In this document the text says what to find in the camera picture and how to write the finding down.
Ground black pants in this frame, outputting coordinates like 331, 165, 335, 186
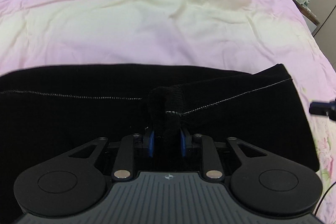
1, 64, 319, 184

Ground right white nightstand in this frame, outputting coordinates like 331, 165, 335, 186
292, 0, 320, 35

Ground beige wardrobe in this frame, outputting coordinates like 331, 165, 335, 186
309, 0, 335, 67

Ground pink floral duvet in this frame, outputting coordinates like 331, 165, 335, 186
1, 0, 335, 223

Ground black cable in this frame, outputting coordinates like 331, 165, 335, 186
313, 181, 336, 217

